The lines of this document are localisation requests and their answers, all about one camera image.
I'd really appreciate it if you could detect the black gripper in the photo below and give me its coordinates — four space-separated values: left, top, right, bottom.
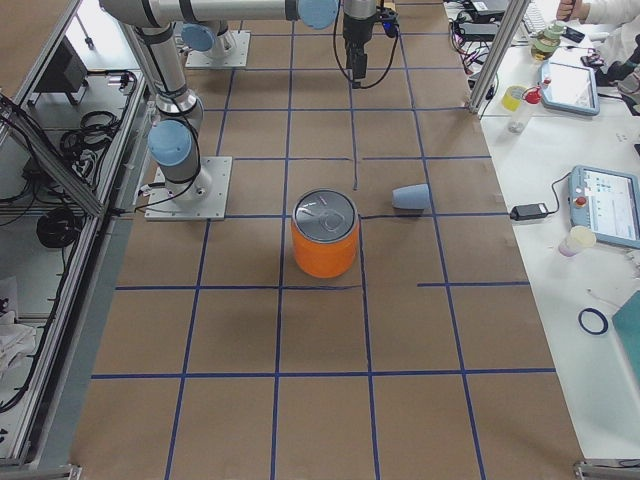
342 0 376 89

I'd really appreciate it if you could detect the light blue plastic cup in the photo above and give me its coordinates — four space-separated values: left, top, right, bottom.
392 183 431 210

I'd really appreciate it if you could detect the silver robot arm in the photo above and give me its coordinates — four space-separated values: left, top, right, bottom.
181 20 236 58
100 1 385 117

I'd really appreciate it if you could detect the cream paper cup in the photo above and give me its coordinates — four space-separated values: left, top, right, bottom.
558 225 597 257

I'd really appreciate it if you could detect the orange can with grey lid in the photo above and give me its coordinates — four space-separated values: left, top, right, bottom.
291 189 359 279

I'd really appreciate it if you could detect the yellow tape roll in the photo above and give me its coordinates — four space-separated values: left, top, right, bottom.
501 85 527 112

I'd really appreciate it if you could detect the clear plastic bottle red cap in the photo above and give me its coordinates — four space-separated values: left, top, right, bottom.
507 86 542 134

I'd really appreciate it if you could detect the far teach pendant tablet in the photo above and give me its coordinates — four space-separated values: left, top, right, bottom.
538 61 600 116

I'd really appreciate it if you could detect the teach pendant tablet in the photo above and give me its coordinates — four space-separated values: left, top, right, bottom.
568 165 639 249
538 61 600 116

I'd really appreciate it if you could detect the black power adapter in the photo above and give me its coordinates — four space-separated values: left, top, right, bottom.
509 203 549 221

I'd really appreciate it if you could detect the near teach pendant tablet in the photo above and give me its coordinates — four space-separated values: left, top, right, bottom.
568 165 639 249

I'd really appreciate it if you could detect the teal box corner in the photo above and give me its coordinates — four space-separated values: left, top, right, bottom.
613 290 640 378

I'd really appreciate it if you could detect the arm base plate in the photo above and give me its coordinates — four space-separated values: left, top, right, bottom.
144 156 233 222
183 29 251 70

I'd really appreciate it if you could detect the aluminium frame post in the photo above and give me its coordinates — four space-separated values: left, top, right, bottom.
467 0 529 114

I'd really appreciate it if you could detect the blue tape ring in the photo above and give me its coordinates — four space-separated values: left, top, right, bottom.
578 308 610 336

